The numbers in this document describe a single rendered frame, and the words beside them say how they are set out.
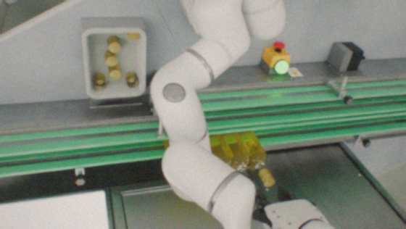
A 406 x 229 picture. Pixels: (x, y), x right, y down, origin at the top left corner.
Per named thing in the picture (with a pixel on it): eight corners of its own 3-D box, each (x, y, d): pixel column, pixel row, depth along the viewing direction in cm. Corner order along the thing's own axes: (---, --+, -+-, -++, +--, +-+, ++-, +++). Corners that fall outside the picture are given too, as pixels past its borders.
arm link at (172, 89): (191, 74, 86) (143, 114, 82) (180, 32, 74) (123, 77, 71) (234, 108, 80) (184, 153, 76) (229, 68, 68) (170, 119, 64)
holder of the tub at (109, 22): (88, 98, 122) (88, 111, 116) (80, 17, 106) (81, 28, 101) (140, 94, 127) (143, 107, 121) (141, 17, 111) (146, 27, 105)
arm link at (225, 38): (193, 73, 84) (164, 12, 74) (266, 13, 91) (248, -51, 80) (220, 87, 78) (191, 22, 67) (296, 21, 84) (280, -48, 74)
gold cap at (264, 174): (265, 177, 114) (272, 187, 110) (256, 176, 112) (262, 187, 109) (270, 168, 112) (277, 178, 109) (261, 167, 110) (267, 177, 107)
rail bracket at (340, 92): (321, 83, 131) (343, 106, 121) (328, 65, 127) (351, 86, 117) (331, 82, 132) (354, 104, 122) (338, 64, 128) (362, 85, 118)
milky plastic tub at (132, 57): (85, 85, 119) (87, 100, 112) (80, 17, 106) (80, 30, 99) (141, 81, 124) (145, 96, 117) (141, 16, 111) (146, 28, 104)
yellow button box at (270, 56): (259, 64, 134) (268, 75, 128) (264, 45, 130) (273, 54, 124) (277, 63, 136) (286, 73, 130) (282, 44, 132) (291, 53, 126)
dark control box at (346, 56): (326, 61, 142) (338, 72, 136) (333, 41, 137) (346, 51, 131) (344, 59, 144) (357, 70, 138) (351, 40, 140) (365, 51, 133)
